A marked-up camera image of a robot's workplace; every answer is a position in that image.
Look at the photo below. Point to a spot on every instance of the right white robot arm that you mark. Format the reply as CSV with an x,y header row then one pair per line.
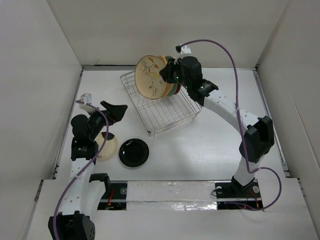
x,y
257,133

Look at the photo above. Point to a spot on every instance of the black round plate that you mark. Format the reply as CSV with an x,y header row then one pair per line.
x,y
134,152

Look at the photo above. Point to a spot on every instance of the light green flower plate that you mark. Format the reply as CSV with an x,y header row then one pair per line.
x,y
175,85

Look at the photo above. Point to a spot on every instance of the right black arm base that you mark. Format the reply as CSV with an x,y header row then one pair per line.
x,y
229,196

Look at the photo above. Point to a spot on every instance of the beige bird pattern plate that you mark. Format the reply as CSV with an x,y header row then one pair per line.
x,y
148,80

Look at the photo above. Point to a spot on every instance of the silver wire dish rack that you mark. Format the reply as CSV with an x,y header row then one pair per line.
x,y
160,115

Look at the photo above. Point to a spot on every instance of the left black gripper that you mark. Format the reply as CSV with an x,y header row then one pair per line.
x,y
116,112

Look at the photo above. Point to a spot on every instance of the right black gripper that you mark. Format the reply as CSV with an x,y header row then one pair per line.
x,y
166,72

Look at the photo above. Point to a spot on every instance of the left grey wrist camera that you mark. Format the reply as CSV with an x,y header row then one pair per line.
x,y
84,101

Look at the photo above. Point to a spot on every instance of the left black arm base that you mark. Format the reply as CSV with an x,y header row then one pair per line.
x,y
115,198

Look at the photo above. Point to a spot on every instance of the square woven bamboo tray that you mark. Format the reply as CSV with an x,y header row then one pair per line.
x,y
169,86

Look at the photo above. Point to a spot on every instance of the plain beige plate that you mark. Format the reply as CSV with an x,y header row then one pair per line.
x,y
110,147

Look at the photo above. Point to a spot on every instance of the red and teal plate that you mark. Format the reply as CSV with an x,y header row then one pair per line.
x,y
178,89

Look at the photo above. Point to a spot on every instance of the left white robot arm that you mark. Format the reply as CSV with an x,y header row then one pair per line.
x,y
72,217

